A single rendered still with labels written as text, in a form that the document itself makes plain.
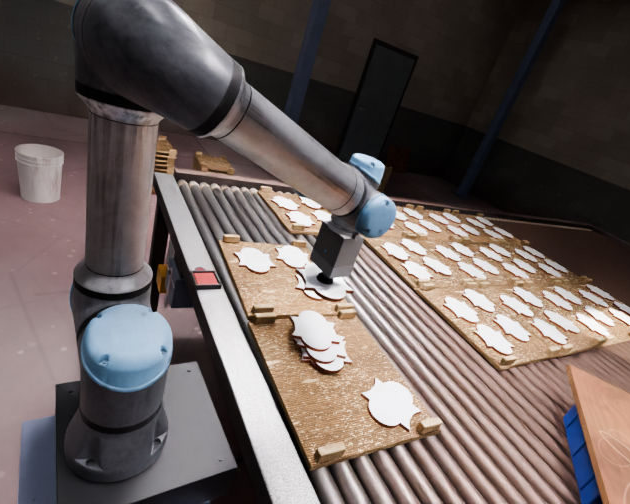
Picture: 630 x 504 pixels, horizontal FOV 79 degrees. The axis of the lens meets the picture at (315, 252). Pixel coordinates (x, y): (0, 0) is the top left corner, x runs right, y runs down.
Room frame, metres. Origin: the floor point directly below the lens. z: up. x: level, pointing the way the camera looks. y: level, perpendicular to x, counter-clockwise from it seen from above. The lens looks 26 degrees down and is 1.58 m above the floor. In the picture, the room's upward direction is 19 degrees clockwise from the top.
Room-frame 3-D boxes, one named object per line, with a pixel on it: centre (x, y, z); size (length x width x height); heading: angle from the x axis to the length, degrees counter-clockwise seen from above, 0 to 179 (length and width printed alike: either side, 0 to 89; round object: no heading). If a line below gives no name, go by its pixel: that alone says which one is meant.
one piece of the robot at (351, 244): (0.81, -0.05, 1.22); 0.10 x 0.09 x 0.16; 134
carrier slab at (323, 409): (0.74, -0.15, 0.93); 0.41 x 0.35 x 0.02; 34
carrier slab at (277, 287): (1.10, 0.08, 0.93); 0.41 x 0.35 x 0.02; 33
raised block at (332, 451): (0.50, -0.15, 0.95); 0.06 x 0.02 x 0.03; 124
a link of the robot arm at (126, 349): (0.41, 0.21, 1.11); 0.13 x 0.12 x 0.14; 41
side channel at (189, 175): (2.83, -0.90, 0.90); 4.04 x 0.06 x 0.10; 126
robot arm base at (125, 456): (0.40, 0.21, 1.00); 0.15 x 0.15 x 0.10
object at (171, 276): (1.10, 0.40, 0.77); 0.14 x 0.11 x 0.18; 36
